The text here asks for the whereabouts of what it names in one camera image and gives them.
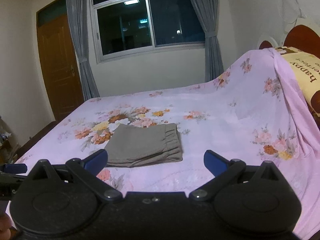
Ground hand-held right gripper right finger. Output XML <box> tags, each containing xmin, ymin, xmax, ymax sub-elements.
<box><xmin>189</xmin><ymin>150</ymin><xmax>290</xmax><ymax>202</ymax></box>

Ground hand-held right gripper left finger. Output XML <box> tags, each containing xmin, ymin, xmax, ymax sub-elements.
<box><xmin>25</xmin><ymin>149</ymin><xmax>123</xmax><ymax>202</ymax></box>

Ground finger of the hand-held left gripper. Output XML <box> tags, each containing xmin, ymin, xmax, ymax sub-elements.
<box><xmin>0</xmin><ymin>163</ymin><xmax>28</xmax><ymax>174</ymax></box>

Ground grey pants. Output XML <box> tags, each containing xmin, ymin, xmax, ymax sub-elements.
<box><xmin>104</xmin><ymin>123</ymin><xmax>184</xmax><ymax>168</ymax></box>

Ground person's left hand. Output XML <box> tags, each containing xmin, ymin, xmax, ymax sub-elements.
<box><xmin>0</xmin><ymin>215</ymin><xmax>12</xmax><ymax>238</ymax></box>

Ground pile of clutter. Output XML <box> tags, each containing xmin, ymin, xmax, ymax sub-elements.
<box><xmin>0</xmin><ymin>116</ymin><xmax>20</xmax><ymax>165</ymax></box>

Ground pink floral bedsheet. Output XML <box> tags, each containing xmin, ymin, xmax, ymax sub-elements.
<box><xmin>5</xmin><ymin>47</ymin><xmax>320</xmax><ymax>240</ymax></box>

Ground brown wooden door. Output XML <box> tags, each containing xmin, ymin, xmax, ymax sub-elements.
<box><xmin>36</xmin><ymin>0</ymin><xmax>85</xmax><ymax>123</ymax></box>

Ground grey curtain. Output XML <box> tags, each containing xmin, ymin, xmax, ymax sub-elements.
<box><xmin>65</xmin><ymin>0</ymin><xmax>101</xmax><ymax>100</ymax></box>
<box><xmin>182</xmin><ymin>0</ymin><xmax>225</xmax><ymax>83</ymax></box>

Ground yellow printed pillow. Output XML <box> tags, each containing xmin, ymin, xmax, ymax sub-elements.
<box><xmin>274</xmin><ymin>45</ymin><xmax>320</xmax><ymax>117</ymax></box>

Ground sliding glass window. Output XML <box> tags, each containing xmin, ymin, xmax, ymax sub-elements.
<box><xmin>89</xmin><ymin>0</ymin><xmax>207</xmax><ymax>64</ymax></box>

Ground brown wooden headboard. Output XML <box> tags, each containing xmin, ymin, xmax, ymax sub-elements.
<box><xmin>259</xmin><ymin>24</ymin><xmax>320</xmax><ymax>127</ymax></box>

